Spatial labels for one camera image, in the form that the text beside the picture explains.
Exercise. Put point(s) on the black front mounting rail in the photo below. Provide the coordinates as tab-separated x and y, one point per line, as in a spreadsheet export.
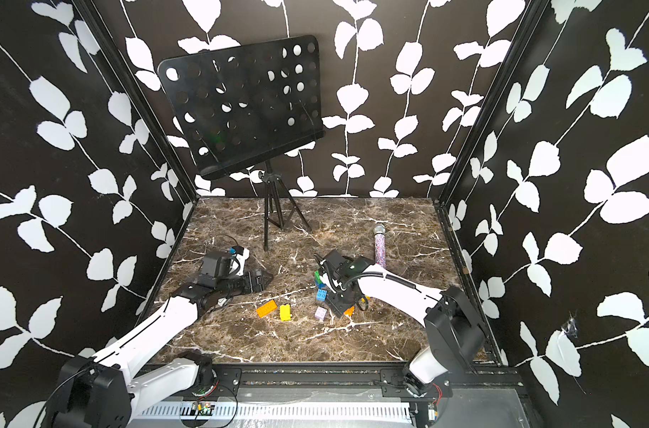
391	378

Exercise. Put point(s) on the lilac square lego brick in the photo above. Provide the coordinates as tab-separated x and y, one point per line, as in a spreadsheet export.
320	313

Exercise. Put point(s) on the white slotted cable duct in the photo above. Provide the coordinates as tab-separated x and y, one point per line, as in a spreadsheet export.
210	411

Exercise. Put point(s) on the purple glitter microphone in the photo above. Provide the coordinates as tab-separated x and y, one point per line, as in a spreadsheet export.
380	245

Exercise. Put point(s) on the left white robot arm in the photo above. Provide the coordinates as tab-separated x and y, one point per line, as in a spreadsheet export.
108	389

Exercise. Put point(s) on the yellow lego brick left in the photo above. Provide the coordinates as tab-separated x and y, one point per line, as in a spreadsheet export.
285	313

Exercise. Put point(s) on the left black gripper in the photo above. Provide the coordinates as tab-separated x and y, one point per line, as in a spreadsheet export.
249	286

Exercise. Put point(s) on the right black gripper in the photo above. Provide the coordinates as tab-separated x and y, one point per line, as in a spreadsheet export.
334	305

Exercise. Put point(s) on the cyan square lego brick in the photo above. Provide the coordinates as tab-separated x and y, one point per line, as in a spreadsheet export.
321	295

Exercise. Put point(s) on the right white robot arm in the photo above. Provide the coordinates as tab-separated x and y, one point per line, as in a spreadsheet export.
455	330

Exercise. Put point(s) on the black perforated music stand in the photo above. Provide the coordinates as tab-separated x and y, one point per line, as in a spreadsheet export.
243	106

